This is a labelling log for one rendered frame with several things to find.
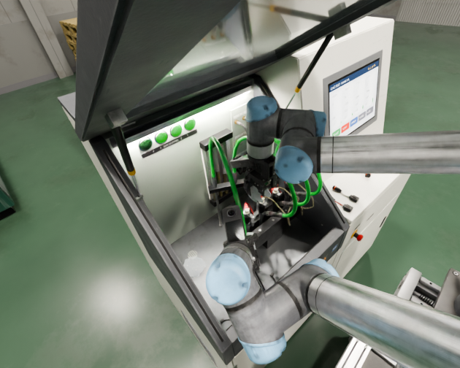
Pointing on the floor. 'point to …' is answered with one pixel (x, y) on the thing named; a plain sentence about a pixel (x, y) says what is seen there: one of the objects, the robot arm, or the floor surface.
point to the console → (373, 225)
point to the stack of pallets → (69, 28)
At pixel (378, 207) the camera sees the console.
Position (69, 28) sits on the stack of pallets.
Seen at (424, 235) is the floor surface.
